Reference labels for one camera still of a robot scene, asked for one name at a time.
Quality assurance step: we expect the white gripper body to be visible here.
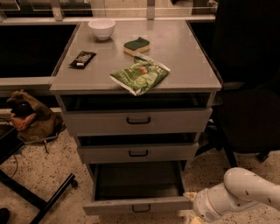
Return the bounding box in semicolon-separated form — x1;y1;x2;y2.
192;188;221;222

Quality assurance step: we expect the cream foam-padded gripper finger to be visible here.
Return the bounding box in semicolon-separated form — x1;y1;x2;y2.
184;192;197;201
189;216;209;224

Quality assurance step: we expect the grey bottom drawer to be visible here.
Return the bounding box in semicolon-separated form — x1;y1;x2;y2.
83;161;193;215

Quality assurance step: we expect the grey drawer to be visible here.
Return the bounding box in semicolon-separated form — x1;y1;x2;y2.
83;161;193;215
75;133;199;164
61;94;212;136

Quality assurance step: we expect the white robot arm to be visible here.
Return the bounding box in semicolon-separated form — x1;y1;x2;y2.
184;167;280;224

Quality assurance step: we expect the grey middle drawer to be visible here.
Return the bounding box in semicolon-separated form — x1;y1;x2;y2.
75;133;199;164

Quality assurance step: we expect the grey drawer cabinet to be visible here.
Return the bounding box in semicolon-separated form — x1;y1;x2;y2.
48;18;224;176

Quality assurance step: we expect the grey top drawer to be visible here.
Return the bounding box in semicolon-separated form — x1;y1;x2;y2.
61;94;212;136

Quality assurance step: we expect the green chips bag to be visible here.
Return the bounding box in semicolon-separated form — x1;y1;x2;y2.
110;53;171;96

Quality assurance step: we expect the green yellow sponge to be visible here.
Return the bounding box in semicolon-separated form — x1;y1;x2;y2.
123;37;150;56

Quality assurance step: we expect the black office chair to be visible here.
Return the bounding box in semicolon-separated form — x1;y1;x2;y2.
196;0;280;167

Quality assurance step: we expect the brown backpack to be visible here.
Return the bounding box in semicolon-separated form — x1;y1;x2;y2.
6;90;65;150

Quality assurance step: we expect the black snack bar wrapper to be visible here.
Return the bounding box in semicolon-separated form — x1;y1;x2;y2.
69;51;96;69

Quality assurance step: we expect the black rolling stand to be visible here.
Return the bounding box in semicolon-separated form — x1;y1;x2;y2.
0;124;79;224

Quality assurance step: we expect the white ceramic bowl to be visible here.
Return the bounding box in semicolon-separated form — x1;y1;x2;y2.
88;18;116;40

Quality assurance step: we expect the grey window rail frame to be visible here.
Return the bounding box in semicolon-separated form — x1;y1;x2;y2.
0;0;220;25

